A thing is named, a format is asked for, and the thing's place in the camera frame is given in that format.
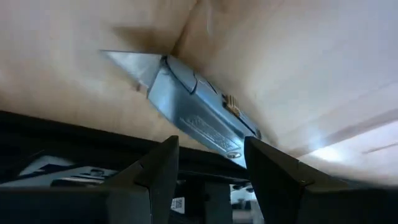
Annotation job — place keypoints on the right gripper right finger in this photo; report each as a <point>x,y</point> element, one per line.
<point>311,205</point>

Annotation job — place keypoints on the grey Stanley utility knife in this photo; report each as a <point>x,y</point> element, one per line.
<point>192,115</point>

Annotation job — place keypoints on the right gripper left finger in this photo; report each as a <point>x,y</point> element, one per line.
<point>77,205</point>

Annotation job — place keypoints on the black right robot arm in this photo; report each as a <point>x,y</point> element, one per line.
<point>214,202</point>

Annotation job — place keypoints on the brown cardboard box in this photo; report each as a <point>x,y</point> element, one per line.
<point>280,46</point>

